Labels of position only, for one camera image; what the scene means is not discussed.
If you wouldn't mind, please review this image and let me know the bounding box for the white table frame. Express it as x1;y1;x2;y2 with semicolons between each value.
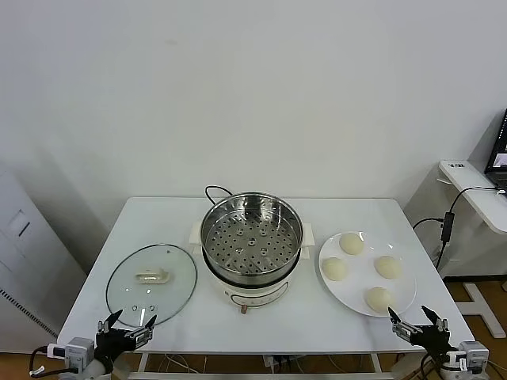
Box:
114;351;397;380

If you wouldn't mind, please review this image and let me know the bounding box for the glass lid with cream handle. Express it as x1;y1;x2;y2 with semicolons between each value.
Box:
105;243;198;329

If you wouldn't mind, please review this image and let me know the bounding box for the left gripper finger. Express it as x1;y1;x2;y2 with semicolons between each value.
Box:
125;313;158;349
97;310;124;333

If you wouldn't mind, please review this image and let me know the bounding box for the black laptop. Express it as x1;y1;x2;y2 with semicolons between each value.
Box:
483;107;507;190

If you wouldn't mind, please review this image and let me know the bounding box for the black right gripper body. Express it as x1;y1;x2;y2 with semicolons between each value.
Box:
414;325;460;359

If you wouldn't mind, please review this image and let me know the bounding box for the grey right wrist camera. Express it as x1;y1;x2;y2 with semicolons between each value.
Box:
459;340;491;373

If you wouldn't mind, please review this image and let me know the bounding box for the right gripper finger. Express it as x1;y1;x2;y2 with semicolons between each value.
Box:
421;305;450;332
388;306;421;344

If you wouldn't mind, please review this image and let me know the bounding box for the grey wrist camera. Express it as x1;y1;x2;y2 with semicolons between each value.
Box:
459;340;491;373
46;336;96;369

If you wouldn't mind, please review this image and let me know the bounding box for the black cooker power cord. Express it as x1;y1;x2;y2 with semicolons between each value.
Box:
204;184;234;207

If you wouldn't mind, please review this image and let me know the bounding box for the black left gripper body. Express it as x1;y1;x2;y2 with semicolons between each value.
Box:
94;327;139;365

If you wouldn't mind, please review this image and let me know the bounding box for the dark left wrist cable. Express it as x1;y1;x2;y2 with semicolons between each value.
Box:
28;346;51;375

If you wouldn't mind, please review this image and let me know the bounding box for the power strip under table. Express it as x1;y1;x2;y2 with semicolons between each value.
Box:
263;355;296;371

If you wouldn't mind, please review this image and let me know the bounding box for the grey cabinet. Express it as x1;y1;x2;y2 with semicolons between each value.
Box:
0;161;88;353

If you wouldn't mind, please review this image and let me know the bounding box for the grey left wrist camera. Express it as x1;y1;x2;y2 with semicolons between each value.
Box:
46;336;96;369

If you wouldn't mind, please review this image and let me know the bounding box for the white round plate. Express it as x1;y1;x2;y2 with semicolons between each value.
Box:
318;230;418;317

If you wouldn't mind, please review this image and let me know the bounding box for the white electric cooker pot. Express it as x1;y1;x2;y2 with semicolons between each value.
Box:
189;221;316;316

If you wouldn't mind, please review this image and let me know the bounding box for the stainless steel steamer basket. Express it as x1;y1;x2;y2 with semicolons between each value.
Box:
199;192;304;283

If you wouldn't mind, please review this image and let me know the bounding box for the white steamed baozi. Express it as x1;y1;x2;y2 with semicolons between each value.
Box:
322;256;349;283
339;232;365;257
364;286;397;314
374;255;403;279

